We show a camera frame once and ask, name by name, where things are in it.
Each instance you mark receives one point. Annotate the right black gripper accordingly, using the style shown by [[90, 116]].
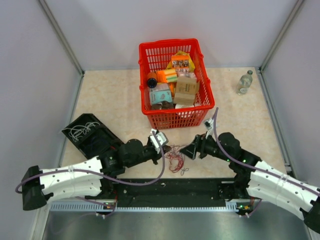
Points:
[[199, 146]]

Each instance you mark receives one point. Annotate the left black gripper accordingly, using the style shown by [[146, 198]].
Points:
[[157, 157]]

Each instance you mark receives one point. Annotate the black divided tray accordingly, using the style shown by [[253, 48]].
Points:
[[90, 136]]

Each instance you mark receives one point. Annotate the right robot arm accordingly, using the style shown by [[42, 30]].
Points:
[[256, 178]]

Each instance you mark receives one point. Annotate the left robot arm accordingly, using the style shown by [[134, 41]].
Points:
[[90, 178]]

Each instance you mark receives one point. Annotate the brown wrapped package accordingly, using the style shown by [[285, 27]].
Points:
[[163, 105]]

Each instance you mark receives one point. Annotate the teal tissue box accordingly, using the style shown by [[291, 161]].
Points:
[[160, 93]]

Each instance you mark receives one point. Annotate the brown cardboard box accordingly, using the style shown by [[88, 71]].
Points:
[[186, 90]]

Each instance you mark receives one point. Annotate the orange black bottle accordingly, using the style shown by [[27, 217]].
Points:
[[152, 80]]

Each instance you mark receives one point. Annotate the striped sponge pack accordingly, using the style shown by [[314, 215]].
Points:
[[167, 76]]

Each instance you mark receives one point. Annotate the pink white packet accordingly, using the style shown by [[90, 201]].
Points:
[[184, 72]]

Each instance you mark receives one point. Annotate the yellow bag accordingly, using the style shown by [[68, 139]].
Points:
[[191, 63]]

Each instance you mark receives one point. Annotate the orange snack box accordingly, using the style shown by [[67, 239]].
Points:
[[180, 62]]

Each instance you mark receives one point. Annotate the clear glass bottle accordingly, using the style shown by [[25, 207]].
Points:
[[244, 83]]

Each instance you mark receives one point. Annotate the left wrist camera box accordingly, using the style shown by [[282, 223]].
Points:
[[158, 139]]

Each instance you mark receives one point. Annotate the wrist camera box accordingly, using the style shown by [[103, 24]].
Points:
[[158, 139], [209, 125]]

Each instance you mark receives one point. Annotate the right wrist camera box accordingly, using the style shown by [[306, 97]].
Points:
[[209, 125]]

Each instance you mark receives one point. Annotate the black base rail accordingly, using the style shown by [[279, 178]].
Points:
[[176, 192]]

